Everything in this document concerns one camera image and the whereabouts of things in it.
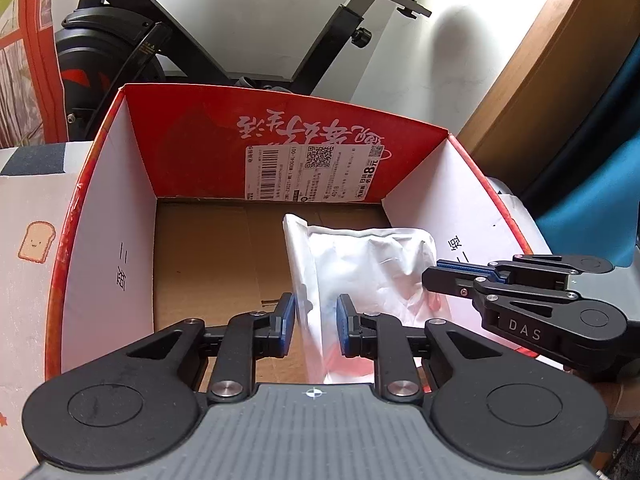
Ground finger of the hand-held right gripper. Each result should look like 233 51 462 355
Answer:
422 266 577 347
436 254 583 288

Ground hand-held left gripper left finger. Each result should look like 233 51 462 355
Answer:
122 292 297 405

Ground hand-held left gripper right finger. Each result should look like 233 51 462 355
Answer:
336 294 507 404

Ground white face mask packet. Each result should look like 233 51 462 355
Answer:
282 212 451 386

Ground red cardboard box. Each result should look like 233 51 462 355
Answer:
44 82 555 396

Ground wooden door panel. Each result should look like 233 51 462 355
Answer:
457 0 640 196

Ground black exercise bike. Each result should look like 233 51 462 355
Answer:
52 0 453 146

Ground orange patterned curtain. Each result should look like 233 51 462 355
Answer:
0 0 68 150

